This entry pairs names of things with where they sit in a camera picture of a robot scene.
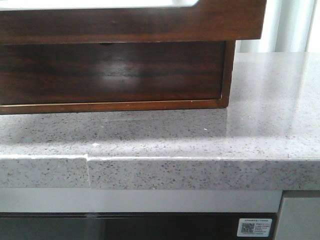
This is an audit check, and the wooden drawer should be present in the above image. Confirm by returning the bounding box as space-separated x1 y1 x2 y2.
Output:
0 40 227 105
0 0 266 45

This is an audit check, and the dark wooden drawer cabinet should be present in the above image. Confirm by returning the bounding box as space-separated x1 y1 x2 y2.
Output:
0 39 236 115

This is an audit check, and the white QR code sticker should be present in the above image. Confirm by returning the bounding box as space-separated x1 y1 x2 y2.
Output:
237 218 273 238

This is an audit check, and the white curtain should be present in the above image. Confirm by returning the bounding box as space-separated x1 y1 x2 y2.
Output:
235 0 320 53

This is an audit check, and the grey cabinet door panel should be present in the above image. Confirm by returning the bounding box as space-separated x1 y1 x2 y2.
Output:
275 190 320 240

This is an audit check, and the black glass appliance door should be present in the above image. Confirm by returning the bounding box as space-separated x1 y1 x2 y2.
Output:
0 212 277 240

